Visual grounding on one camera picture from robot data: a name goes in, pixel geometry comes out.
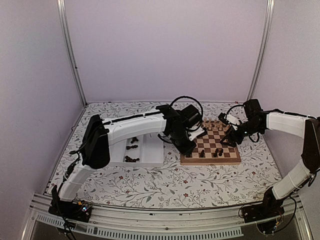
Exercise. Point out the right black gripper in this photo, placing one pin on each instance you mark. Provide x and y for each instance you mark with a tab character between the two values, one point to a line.
230	135

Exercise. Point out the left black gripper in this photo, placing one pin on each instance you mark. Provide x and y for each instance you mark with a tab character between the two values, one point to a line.
185	150

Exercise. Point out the dark chess piece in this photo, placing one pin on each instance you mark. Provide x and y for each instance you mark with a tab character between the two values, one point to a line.
202	154
220	152

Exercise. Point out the dark chess rook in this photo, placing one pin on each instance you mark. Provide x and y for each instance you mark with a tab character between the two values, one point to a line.
215	154

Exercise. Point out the wooden chess board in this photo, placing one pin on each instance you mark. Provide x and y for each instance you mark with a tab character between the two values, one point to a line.
209	143

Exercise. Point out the white plastic tray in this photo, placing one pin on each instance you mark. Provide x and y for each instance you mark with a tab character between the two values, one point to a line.
151	152

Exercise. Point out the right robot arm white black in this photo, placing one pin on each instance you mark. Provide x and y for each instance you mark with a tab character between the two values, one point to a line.
293	138

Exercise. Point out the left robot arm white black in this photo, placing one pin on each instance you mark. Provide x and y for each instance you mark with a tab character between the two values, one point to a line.
93	154

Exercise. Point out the dark chess pieces in tray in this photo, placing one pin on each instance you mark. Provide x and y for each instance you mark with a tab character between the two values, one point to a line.
132	150

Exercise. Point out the floral table cloth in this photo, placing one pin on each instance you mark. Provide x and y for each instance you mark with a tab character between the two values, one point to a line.
172	185

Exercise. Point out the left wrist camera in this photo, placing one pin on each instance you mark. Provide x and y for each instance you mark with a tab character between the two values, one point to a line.
195	133

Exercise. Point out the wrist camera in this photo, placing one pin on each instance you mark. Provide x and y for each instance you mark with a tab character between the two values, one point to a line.
195	133
228	119

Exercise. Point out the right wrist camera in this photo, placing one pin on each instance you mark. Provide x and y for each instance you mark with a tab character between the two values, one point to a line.
228	119

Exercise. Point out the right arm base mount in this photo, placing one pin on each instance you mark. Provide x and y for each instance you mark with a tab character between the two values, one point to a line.
262	212

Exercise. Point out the aluminium front rail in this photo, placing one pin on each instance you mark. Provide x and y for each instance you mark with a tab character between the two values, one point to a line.
124	223

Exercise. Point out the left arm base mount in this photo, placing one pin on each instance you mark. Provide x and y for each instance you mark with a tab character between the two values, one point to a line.
78	211

